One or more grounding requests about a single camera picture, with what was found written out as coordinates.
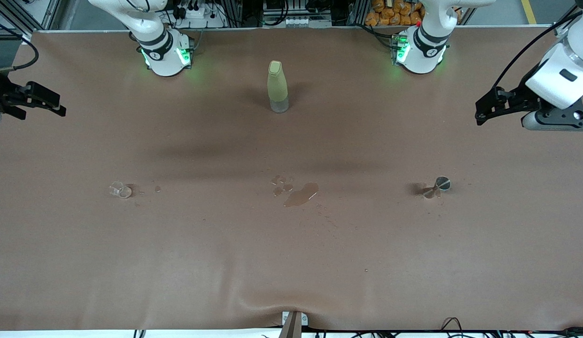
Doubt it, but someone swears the clear stemmed glass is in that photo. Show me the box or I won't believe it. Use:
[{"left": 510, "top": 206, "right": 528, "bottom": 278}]
[{"left": 423, "top": 176, "right": 451, "bottom": 200}]

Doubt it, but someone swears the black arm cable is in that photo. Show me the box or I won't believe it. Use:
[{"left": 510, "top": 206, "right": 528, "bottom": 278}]
[
  {"left": 0, "top": 18, "right": 40, "bottom": 75},
  {"left": 492, "top": 9, "right": 583, "bottom": 91}
]

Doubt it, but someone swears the white power strip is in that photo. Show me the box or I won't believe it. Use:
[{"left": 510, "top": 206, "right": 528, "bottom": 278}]
[{"left": 171, "top": 2, "right": 226, "bottom": 29}]

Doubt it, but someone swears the green bottle with clear base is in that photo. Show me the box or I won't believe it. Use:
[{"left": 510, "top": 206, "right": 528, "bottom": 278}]
[{"left": 267, "top": 60, "right": 290, "bottom": 114}]

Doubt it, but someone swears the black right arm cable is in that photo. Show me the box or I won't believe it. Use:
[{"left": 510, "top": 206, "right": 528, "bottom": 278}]
[{"left": 0, "top": 18, "right": 40, "bottom": 75}]

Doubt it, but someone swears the brown table cover sheet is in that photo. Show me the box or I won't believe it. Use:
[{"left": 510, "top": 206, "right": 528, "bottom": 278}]
[{"left": 0, "top": 26, "right": 583, "bottom": 331}]

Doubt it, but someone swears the aluminium frame profile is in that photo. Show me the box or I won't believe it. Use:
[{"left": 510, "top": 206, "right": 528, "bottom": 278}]
[
  {"left": 0, "top": 0, "right": 62, "bottom": 45},
  {"left": 552, "top": 0, "right": 583, "bottom": 38}
]

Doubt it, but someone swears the large spilled liquid puddle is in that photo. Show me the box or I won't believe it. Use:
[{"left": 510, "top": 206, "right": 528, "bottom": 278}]
[{"left": 283, "top": 182, "right": 319, "bottom": 207}]

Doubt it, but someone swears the orange packaged snacks pile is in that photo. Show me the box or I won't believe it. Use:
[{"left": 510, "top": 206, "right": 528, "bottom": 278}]
[{"left": 365, "top": 0, "right": 426, "bottom": 26}]

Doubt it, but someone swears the black cable bundle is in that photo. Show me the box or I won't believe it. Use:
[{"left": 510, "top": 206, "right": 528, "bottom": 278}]
[{"left": 301, "top": 317, "right": 583, "bottom": 338}]

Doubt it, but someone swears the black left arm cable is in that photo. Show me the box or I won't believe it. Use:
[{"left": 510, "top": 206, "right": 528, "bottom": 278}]
[{"left": 492, "top": 9, "right": 583, "bottom": 91}]

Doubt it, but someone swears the dark brown support post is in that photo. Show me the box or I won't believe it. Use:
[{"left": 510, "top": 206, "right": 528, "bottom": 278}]
[{"left": 279, "top": 312, "right": 302, "bottom": 338}]

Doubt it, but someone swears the metal table edge bracket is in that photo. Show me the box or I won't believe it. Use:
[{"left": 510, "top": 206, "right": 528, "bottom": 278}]
[{"left": 282, "top": 311, "right": 309, "bottom": 328}]

